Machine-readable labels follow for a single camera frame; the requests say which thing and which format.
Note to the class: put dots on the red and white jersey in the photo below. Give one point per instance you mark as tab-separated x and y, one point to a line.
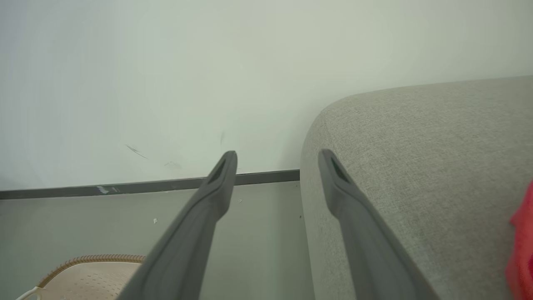
522	250

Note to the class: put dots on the grey fabric sofa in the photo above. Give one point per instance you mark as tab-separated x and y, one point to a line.
437	158

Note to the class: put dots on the black wall baseboard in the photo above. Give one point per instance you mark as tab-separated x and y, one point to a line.
125	186

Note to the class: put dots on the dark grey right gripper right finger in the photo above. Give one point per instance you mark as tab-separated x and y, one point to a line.
366	241

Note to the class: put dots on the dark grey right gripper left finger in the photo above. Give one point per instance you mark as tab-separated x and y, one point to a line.
187	246

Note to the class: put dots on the cream perforated laundry basket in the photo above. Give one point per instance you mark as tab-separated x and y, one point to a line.
91	279

